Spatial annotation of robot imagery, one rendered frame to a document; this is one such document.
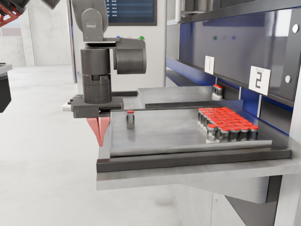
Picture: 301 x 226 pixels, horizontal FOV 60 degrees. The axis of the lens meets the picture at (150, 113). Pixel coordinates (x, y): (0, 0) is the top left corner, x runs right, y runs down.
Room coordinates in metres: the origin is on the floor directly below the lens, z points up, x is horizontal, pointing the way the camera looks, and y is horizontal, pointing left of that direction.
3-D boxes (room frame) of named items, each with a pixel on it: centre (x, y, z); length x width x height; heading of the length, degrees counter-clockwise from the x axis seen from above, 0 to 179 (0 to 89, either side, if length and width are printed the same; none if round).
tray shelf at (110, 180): (0.79, -0.09, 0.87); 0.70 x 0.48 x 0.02; 9
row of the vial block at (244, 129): (0.63, -0.20, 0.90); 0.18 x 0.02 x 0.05; 8
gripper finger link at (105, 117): (0.52, 0.12, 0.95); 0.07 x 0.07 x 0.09; 9
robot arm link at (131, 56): (0.53, 0.07, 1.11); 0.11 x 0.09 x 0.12; 99
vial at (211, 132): (0.57, -0.14, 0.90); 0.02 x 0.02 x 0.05
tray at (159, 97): (0.97, -0.13, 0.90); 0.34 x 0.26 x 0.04; 99
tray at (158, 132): (0.62, -0.07, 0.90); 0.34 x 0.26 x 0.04; 98
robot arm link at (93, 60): (0.52, 0.10, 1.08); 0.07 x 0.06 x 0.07; 99
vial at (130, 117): (0.68, 0.05, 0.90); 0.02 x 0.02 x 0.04
